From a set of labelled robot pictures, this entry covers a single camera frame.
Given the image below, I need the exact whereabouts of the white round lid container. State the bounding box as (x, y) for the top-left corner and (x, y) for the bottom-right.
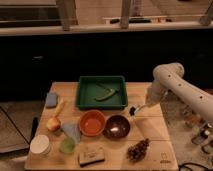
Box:
(30, 135), (51, 155)

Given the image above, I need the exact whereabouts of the dark brown bowl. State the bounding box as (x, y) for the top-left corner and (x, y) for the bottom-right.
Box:
(103, 115), (130, 140)

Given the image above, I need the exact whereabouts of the green plastic tray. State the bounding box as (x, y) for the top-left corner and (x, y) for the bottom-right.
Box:
(76, 76), (128, 110)

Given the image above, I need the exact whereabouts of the light blue cloth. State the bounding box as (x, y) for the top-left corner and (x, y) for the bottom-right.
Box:
(61, 123), (81, 144)

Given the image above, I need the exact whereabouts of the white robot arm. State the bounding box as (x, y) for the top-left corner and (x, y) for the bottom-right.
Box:
(145, 63), (213, 125)

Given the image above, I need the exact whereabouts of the green pea pod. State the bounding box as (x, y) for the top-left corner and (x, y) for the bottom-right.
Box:
(95, 89), (116, 101)

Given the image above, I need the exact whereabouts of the yellow red apple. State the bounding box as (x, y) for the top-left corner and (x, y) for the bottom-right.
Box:
(46, 117), (61, 132)

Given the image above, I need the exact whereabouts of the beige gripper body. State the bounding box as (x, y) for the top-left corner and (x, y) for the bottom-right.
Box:
(145, 80), (168, 107)

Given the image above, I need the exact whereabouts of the black cable on floor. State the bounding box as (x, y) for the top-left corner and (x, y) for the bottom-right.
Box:
(178, 161), (212, 171)

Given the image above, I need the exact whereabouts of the green plastic cup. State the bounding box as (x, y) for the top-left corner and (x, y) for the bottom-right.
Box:
(59, 137), (75, 154)

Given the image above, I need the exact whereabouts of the blue sponge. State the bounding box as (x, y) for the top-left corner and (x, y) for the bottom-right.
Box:
(45, 93), (58, 108)

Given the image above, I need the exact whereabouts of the brown pine cone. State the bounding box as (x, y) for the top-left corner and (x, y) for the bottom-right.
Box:
(127, 139), (150, 162)

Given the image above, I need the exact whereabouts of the rectangular brown sponge block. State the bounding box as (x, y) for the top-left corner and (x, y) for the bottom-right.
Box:
(78, 147), (105, 167)

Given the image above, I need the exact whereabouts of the orange plastic bowl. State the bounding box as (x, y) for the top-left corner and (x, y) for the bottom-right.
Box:
(78, 110), (106, 137)

